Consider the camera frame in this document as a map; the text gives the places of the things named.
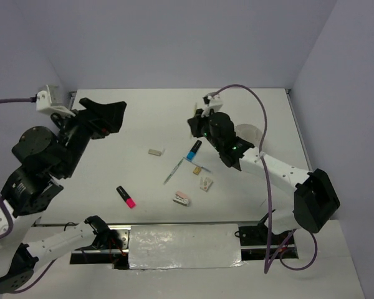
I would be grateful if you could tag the blue black highlighter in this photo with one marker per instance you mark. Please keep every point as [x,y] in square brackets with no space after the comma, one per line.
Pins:
[192,152]

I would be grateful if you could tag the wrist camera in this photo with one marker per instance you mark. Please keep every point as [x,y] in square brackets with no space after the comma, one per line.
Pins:
[212,104]
[49,100]

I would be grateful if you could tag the small yellow eraser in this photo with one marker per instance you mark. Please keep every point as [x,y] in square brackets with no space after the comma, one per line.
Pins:
[196,170]

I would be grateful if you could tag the white red small box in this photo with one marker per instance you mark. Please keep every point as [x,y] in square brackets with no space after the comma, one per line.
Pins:
[205,183]

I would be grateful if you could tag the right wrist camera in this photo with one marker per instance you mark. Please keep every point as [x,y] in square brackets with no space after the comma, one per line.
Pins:
[212,104]

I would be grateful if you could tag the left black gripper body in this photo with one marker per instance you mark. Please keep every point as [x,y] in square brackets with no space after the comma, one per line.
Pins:
[78,132]

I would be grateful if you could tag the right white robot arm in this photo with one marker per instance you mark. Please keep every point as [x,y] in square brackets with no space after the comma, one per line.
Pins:
[314,198]

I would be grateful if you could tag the silver green pen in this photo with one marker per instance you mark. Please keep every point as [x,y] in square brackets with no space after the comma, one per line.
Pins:
[173,171]

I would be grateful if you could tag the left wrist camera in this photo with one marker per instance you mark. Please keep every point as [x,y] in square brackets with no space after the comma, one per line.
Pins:
[49,100]

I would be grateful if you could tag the white round divided container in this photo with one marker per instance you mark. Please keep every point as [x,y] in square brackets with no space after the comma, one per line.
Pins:
[249,133]

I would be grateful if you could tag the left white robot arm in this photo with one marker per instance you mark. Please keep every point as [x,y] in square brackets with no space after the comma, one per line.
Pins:
[45,159]

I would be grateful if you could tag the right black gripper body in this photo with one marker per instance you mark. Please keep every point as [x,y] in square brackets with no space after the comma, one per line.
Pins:
[202,124]

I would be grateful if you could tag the pink black highlighter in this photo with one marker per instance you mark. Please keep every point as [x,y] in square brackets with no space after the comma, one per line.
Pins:
[126,197]

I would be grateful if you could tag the beige eraser block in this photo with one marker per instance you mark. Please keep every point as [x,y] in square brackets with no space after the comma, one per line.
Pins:
[156,152]

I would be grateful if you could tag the silver foil cover plate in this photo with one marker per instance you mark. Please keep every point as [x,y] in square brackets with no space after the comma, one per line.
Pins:
[162,247]

